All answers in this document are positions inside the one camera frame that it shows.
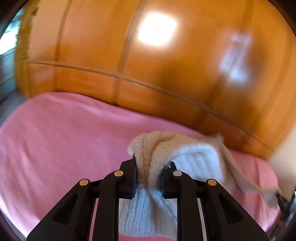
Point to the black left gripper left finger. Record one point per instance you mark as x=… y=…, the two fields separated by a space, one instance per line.
x=89 y=210

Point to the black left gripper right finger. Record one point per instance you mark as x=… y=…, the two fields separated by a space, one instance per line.
x=205 y=210

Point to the white knitted sweater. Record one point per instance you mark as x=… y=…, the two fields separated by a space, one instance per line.
x=249 y=179

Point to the orange wooden wardrobe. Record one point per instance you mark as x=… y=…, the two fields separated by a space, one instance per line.
x=223 y=67

